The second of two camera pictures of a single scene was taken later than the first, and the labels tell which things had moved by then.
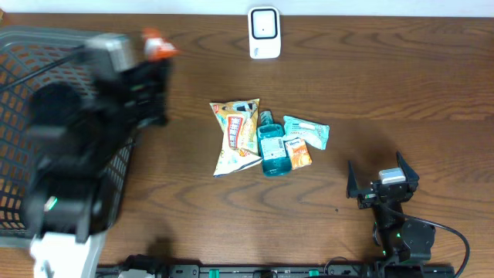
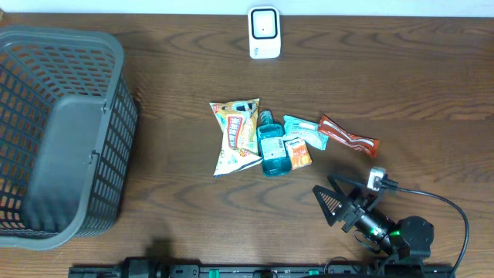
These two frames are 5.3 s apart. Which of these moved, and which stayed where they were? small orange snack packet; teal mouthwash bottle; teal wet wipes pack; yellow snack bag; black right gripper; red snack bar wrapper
Moved: red snack bar wrapper; black right gripper
Stayed: teal wet wipes pack; yellow snack bag; teal mouthwash bottle; small orange snack packet
